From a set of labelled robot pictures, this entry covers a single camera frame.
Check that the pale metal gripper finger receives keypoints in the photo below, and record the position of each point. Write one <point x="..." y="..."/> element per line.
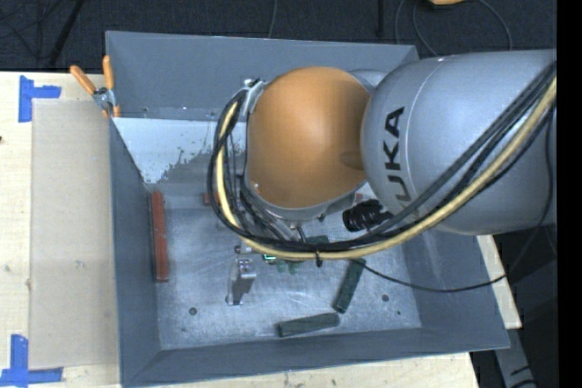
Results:
<point x="240" y="281"/>
<point x="245" y="251"/>

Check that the grey metal bin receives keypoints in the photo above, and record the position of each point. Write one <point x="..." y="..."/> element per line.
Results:
<point x="204" y="286"/>

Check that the black cylinder on white bracket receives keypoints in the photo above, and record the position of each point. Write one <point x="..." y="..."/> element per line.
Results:
<point x="364" y="214"/>

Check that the red-brown flat block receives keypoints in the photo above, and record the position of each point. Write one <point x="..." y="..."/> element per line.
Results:
<point x="159" y="236"/>

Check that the pale wood flat board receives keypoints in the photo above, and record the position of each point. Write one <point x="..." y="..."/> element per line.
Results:
<point x="68" y="241"/>

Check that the dark green flat block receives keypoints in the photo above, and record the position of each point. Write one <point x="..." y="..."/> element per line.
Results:
<point x="350" y="286"/>
<point x="309" y="325"/>

